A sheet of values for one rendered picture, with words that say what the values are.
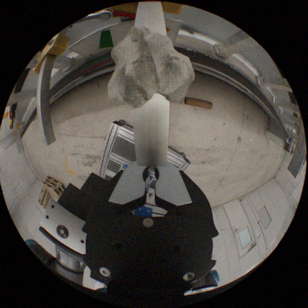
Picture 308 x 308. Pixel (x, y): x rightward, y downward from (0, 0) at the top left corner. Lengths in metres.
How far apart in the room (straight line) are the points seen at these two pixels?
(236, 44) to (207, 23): 0.24
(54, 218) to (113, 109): 0.99
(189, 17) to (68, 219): 0.73
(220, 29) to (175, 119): 0.89
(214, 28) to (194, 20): 0.09
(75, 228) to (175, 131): 1.02
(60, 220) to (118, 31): 0.44
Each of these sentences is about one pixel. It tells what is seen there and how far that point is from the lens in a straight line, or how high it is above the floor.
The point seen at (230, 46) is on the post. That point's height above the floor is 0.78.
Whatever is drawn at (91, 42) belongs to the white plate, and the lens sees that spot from 0.31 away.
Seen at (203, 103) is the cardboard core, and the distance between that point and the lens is 0.99.
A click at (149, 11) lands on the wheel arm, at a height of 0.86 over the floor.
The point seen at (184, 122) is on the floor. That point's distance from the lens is 1.00.
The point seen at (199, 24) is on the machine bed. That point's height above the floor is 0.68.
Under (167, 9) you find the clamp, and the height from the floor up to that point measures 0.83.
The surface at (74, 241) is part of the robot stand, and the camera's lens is 0.26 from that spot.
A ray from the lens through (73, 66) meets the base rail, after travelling 0.42.
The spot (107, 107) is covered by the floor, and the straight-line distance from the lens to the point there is 1.06.
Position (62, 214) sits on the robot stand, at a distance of 0.27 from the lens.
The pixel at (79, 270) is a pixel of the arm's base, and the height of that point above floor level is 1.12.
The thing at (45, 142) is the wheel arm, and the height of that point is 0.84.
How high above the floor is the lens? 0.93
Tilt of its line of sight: 60 degrees down
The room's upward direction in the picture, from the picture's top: 178 degrees counter-clockwise
